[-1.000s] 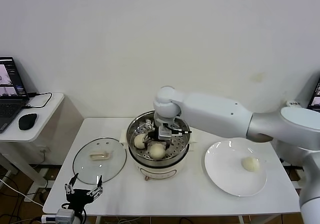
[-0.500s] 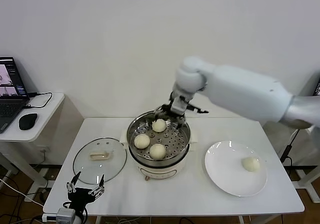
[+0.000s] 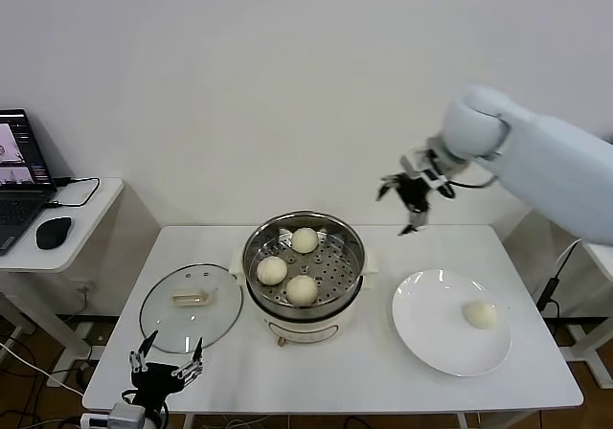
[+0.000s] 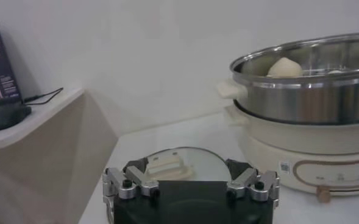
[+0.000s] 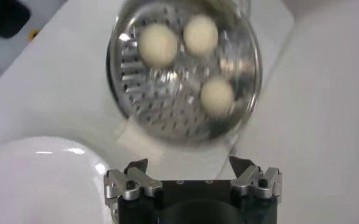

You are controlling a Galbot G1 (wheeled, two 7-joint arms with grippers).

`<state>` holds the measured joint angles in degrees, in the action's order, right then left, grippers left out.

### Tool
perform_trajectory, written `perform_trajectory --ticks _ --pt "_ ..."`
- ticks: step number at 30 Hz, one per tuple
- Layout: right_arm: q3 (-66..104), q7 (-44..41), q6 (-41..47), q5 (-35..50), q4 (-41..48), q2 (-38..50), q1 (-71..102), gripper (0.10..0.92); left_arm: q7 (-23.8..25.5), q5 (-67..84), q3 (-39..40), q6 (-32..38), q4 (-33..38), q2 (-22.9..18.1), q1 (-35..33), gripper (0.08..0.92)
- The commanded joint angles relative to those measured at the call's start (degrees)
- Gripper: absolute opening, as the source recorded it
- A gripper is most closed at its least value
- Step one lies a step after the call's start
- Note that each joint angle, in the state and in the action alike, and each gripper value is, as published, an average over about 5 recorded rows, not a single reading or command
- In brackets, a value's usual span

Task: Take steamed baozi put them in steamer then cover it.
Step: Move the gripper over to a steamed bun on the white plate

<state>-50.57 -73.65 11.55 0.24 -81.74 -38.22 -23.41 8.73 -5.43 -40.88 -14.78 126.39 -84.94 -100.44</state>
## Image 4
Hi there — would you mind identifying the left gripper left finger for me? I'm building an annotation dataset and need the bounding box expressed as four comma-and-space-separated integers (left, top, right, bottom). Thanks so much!
102, 156, 161, 220

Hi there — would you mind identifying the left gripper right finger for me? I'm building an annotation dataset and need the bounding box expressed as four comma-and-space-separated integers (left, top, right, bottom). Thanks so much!
226, 158, 281, 210

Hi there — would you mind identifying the round glass pot lid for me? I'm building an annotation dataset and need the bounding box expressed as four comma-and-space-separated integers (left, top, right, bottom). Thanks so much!
145, 147, 232, 183

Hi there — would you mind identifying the white steamed baozi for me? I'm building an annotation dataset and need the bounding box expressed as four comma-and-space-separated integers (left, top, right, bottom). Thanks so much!
266, 57, 304, 78

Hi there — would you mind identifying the perforated steel steamer basket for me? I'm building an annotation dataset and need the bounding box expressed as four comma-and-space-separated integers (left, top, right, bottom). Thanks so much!
217, 32, 359, 125

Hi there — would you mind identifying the cream electric cooking pot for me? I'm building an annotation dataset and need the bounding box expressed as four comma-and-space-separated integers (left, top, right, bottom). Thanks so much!
223, 105, 359, 204

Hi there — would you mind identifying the white side table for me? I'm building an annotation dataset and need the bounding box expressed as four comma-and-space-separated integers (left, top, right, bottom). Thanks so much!
0, 88, 119, 224

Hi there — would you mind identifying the black computer mouse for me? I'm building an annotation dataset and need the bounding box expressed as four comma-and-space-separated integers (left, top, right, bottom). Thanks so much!
0, 103, 33, 132

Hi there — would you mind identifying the black laptop cable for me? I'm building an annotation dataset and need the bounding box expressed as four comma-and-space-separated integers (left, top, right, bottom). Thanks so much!
23, 87, 64, 106

